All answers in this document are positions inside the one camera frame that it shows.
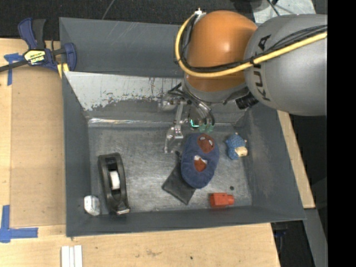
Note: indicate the blue plush slipper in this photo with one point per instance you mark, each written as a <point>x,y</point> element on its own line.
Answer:
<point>198,174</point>

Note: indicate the red plastic block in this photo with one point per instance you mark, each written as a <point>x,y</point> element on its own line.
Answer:
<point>219,199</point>

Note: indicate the dark grey flat block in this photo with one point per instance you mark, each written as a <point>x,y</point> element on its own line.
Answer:
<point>178,189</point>

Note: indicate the black tape dispenser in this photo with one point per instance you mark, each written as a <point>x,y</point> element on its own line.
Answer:
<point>112,188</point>

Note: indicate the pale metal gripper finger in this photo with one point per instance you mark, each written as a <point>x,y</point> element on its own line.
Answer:
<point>178,140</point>
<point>168,143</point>

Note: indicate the small white plastic object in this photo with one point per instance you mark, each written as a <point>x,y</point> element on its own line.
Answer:
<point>91,205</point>

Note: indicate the blue toy animal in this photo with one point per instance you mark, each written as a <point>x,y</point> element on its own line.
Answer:
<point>234,147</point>

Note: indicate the grey metal bin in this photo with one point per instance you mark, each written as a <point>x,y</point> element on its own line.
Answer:
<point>144,154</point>

